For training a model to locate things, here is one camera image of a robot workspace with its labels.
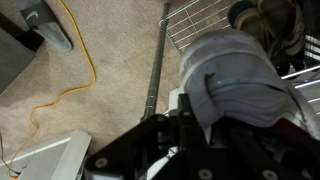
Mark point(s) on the brown sandal bottom shelf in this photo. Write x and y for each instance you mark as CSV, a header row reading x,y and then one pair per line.
x,y
271,23

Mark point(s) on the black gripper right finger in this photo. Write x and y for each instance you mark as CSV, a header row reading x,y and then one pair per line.
x,y
279,152

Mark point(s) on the chrome wire shoe rack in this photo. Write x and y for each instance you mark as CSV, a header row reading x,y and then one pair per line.
x,y
184,25

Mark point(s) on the white door right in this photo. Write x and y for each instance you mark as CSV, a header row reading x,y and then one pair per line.
x,y
60,158

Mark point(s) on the grey floor mat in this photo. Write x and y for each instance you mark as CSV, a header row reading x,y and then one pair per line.
x,y
17,50

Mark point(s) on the light grey sneaker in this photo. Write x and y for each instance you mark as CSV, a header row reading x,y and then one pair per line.
x,y
227,73

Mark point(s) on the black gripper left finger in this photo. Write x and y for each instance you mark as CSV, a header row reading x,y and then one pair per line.
x,y
132,154

